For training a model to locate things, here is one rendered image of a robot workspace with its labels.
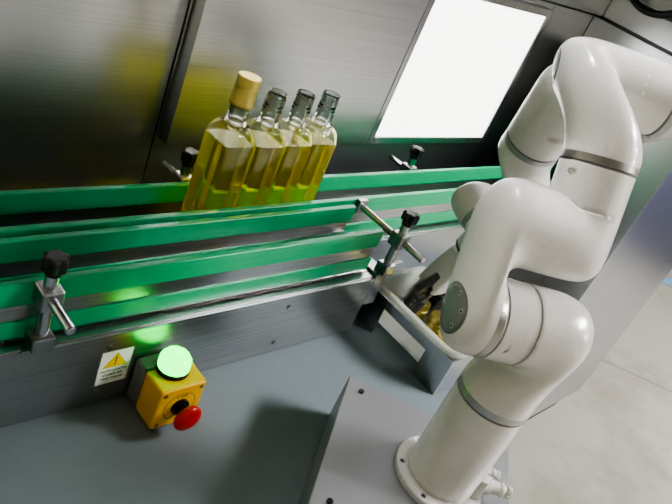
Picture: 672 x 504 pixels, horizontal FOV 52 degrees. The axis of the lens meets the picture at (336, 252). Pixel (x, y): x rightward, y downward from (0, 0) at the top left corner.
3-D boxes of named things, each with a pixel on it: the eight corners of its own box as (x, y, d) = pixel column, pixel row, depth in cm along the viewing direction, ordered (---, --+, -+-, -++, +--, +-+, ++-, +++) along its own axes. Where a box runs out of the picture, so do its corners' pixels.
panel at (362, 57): (474, 137, 174) (543, 5, 157) (483, 143, 172) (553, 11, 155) (156, 135, 110) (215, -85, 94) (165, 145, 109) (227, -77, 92)
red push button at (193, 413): (194, 389, 93) (207, 407, 91) (186, 409, 94) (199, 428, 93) (167, 397, 90) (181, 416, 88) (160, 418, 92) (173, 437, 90)
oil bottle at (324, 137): (281, 218, 124) (323, 112, 114) (299, 237, 121) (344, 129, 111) (257, 221, 120) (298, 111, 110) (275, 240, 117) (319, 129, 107)
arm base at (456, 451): (492, 462, 99) (548, 386, 92) (506, 537, 88) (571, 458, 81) (392, 429, 97) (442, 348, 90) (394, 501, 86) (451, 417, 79)
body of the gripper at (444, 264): (481, 229, 128) (444, 265, 134) (448, 234, 120) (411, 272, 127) (505, 261, 125) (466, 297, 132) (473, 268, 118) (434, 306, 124)
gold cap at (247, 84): (238, 110, 95) (248, 81, 93) (223, 98, 96) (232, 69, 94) (258, 110, 97) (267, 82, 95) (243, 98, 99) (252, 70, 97)
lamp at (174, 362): (178, 353, 95) (184, 337, 93) (195, 376, 92) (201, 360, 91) (149, 361, 92) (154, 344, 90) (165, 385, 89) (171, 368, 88)
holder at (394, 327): (392, 282, 147) (407, 253, 143) (486, 372, 132) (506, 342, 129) (335, 295, 135) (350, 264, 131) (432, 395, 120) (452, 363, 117)
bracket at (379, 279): (342, 270, 131) (356, 240, 127) (375, 302, 126) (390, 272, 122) (329, 272, 128) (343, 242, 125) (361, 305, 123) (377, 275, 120)
